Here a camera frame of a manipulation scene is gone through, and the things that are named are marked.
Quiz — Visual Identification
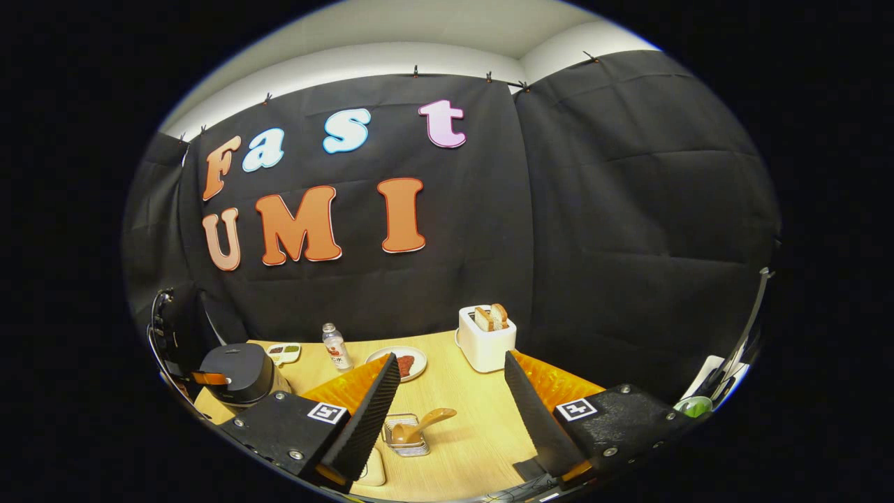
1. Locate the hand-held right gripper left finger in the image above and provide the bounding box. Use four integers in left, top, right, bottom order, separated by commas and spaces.
218, 353, 402, 493

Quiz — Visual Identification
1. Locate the white toaster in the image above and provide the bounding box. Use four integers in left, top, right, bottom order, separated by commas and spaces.
456, 305, 518, 373

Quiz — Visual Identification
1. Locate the white round plate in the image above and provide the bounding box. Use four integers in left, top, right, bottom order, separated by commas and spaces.
365, 346, 428, 383

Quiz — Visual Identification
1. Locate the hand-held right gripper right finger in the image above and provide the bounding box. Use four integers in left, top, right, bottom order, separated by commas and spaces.
504, 350, 708, 488

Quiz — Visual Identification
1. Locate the wire chopstick holder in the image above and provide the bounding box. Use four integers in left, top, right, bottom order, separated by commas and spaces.
383, 412, 432, 458

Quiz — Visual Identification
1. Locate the wooden spoon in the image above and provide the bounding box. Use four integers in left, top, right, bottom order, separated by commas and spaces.
390, 408, 458, 445

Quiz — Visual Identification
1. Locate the white flat object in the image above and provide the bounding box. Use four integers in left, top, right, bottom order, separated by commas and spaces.
681, 354, 748, 413

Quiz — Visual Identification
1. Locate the small clear drink bottle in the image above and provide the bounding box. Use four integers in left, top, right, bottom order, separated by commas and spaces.
322, 323, 354, 372

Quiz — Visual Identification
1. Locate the dark grey rice cooker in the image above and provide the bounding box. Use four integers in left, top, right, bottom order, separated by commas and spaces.
199, 343, 293, 407

